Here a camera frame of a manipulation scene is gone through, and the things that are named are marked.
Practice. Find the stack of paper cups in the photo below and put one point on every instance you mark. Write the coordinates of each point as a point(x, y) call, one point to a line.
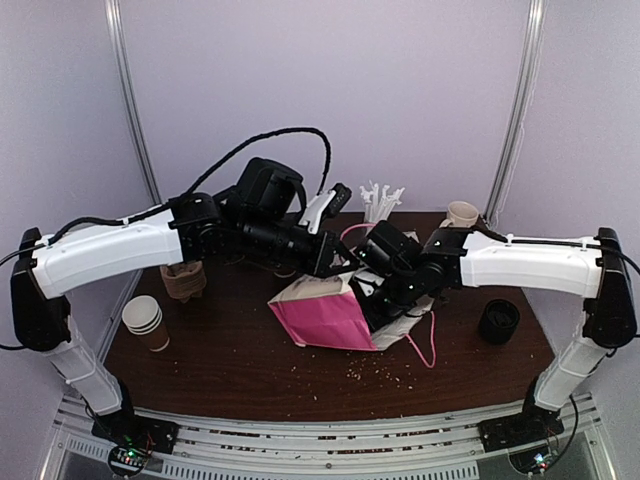
point(143, 318)

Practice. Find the left aluminium frame post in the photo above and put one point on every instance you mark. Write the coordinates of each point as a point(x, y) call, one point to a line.
point(118, 41)

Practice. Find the stack of black lids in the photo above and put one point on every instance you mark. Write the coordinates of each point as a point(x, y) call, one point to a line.
point(498, 322)

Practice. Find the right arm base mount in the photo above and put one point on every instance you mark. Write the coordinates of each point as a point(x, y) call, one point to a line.
point(532, 424)

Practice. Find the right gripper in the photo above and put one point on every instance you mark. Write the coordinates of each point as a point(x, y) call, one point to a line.
point(379, 310)

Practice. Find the right aluminium frame post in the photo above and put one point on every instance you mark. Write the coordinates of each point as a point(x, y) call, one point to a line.
point(524, 92)

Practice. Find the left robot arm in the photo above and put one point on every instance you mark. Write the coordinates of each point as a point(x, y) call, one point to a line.
point(266, 215)

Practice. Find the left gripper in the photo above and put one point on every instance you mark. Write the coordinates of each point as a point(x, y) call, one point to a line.
point(330, 242)

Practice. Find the aluminium frame post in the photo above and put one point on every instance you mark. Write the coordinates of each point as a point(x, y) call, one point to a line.
point(524, 92)
point(118, 41)

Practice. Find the pink paper bag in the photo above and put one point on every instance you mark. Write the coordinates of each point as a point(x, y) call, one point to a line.
point(337, 313)

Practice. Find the cardboard cup carrier stack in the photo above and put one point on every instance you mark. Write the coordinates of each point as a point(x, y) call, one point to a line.
point(184, 281)

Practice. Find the glass with wrapped straws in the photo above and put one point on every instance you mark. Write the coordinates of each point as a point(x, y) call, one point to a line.
point(379, 201)

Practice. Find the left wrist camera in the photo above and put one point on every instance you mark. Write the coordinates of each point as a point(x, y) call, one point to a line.
point(323, 206)

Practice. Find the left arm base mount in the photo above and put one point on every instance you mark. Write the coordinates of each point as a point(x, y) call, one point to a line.
point(135, 435)

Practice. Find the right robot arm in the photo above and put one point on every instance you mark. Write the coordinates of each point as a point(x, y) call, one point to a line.
point(594, 268)

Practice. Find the white ceramic mug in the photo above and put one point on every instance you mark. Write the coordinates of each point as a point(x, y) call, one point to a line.
point(460, 214)

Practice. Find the front aluminium rail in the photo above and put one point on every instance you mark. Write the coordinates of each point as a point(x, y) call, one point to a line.
point(439, 446)

